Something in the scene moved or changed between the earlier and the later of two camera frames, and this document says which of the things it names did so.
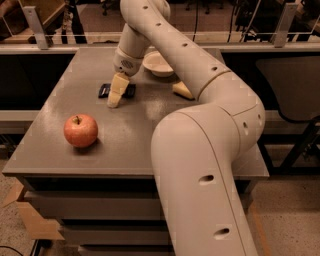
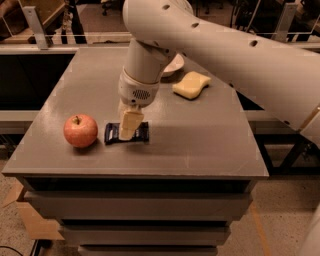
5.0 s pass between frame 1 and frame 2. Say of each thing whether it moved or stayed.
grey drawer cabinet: stayed
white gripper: moved
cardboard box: stayed
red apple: stayed
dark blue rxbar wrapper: moved
